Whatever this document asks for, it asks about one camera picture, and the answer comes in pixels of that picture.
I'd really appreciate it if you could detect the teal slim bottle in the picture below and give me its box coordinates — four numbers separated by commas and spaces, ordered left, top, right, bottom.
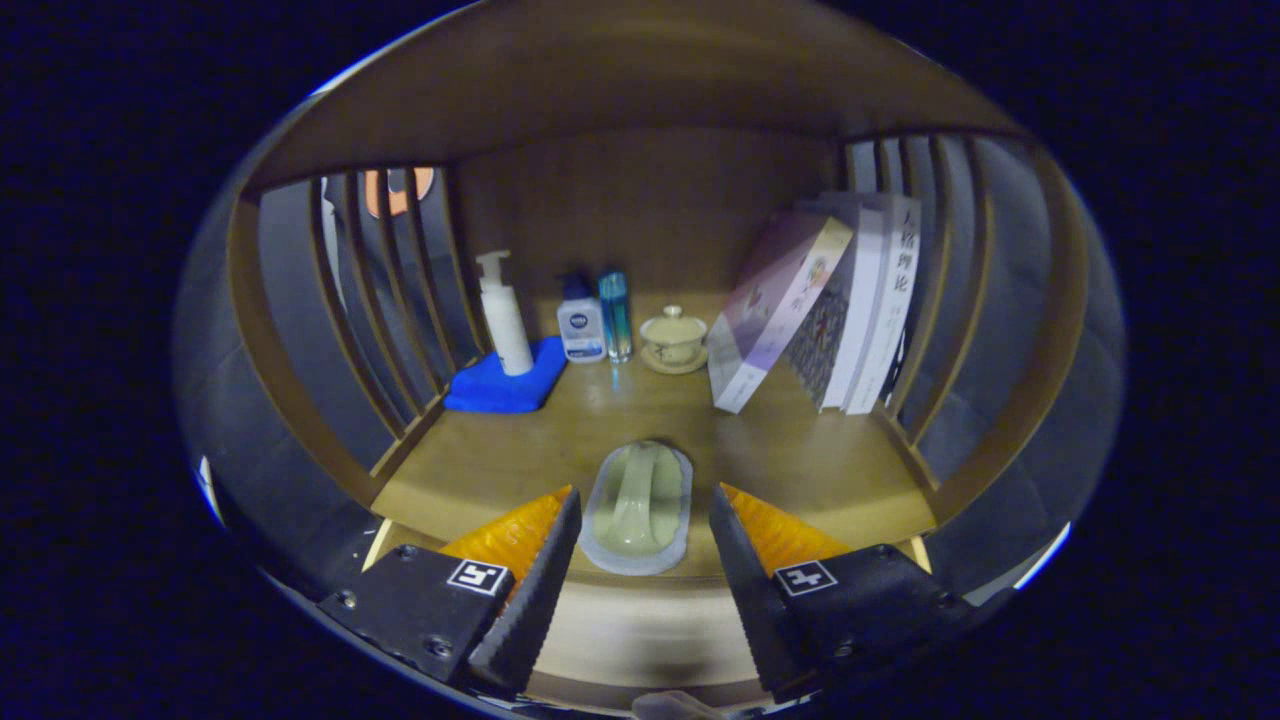
597, 268, 635, 364

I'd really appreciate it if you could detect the wooden countertop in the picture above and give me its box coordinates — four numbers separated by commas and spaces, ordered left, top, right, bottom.
370, 290, 941, 579

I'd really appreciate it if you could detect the blue folded cloth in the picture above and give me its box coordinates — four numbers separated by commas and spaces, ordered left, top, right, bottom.
443, 336, 569, 414

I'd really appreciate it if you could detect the wooden cabinet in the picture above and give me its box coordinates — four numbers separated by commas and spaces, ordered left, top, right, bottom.
225, 0, 1091, 713

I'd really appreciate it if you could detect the beige lidded tea cup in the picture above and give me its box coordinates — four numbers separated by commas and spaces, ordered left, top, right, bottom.
639, 305, 710, 375

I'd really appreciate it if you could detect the pale green packaged spoon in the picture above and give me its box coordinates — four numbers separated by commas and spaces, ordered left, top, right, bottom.
580, 440, 694, 577

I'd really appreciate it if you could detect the patterned cover book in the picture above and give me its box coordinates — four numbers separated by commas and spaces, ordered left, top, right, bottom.
785, 205, 886, 411

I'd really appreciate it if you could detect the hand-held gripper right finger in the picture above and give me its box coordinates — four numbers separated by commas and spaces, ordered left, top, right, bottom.
708, 483, 976, 701

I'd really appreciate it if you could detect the white pump bottle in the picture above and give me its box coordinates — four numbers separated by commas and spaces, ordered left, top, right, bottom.
475, 250, 536, 377

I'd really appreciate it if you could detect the white lotion bottle blue cap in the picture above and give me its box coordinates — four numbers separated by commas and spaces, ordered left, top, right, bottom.
556, 272, 608, 364

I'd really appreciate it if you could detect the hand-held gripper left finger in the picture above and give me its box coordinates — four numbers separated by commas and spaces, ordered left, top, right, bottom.
318, 486, 583, 698

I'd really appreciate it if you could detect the purple cover book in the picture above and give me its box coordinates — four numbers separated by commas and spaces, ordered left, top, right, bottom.
707, 212, 854, 414

